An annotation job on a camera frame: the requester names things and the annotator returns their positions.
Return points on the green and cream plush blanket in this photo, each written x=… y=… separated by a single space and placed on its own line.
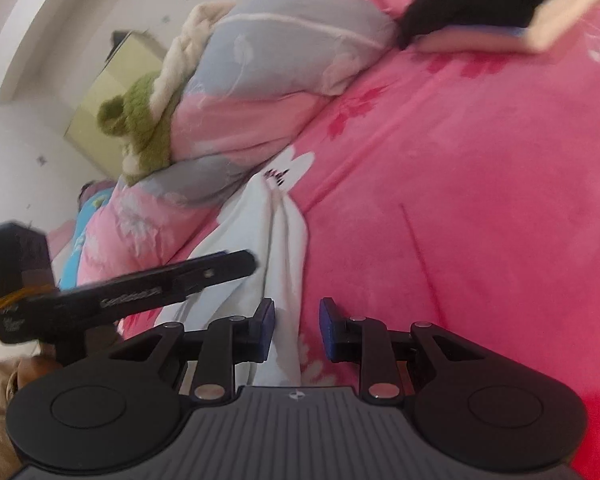
x=140 y=110

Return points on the cream folded garment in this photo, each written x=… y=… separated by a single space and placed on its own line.
x=555 y=25

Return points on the blue dotted pillow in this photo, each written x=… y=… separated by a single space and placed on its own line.
x=82 y=220

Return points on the person's left hand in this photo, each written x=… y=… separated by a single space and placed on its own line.
x=37 y=372

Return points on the mauve cushion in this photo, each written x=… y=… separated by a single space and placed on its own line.
x=89 y=194

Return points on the white sweatshirt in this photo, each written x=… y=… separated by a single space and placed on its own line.
x=280 y=240

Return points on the pink floral quilt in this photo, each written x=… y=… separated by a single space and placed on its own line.
x=260 y=60

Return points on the pink and white headboard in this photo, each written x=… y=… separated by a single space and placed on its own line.
x=62 y=240

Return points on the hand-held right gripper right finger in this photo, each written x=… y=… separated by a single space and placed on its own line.
x=326 y=332

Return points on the yellow wardrobe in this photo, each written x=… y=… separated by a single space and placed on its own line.
x=100 y=125

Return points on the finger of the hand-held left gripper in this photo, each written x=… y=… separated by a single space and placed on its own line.
x=220 y=267

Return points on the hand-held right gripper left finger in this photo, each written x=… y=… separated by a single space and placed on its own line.
x=266 y=332

